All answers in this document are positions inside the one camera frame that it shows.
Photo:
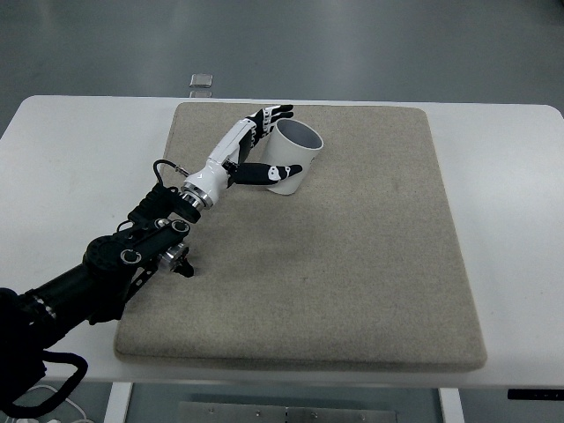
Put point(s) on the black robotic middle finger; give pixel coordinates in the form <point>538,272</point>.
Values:
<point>263,123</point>

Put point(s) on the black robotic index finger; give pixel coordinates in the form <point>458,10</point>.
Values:
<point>274,113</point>

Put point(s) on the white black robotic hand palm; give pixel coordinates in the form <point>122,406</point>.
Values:
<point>206,185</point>

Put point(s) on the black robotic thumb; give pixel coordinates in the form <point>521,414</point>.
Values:
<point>260,174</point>

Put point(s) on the white ribbed cup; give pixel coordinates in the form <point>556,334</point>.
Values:
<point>291,143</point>

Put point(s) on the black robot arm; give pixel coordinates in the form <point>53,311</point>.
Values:
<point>36,380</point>

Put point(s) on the silver floor socket plate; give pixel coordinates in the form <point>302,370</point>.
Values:
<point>200,85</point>

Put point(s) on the beige felt mat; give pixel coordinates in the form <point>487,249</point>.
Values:
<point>359,269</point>

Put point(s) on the black table control panel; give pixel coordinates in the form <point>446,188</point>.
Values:
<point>536,394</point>

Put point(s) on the metal base plate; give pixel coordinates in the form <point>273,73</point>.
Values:
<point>218,412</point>

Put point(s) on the white table leg frame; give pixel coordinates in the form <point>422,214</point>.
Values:
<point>118,402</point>

